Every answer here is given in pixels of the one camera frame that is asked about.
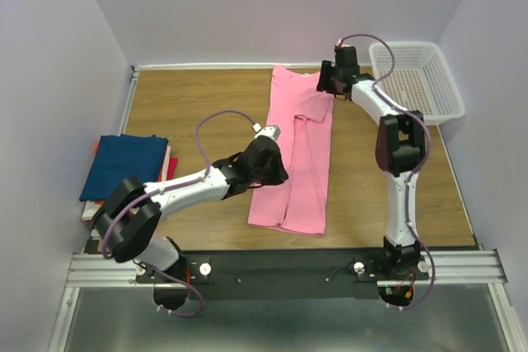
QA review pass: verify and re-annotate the pink t shirt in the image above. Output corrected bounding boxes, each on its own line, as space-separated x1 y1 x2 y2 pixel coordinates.
247 65 334 237

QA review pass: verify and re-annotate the folded white t shirt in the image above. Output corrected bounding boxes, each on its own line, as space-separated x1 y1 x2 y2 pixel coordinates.
81 146 171 222

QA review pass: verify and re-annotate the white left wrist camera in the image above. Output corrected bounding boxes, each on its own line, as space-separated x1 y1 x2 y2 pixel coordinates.
252 123 281 142

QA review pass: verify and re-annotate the folded navy blue t shirt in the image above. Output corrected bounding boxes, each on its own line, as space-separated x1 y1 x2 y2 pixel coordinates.
79 134 168 202

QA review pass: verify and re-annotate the white plastic basket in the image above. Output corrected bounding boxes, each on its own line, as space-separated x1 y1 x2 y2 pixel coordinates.
369 41 465 125

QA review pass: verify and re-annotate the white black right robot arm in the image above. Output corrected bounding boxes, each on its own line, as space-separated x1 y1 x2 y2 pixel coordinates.
317 45 430 279

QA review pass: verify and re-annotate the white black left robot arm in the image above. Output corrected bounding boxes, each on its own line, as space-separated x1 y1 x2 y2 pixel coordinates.
92 135 288 282

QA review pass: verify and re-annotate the aluminium frame rail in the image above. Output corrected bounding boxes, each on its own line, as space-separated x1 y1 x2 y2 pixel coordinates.
49 248 512 351

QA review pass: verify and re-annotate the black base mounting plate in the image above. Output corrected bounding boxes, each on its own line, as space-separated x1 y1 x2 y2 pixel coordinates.
136 248 429 307

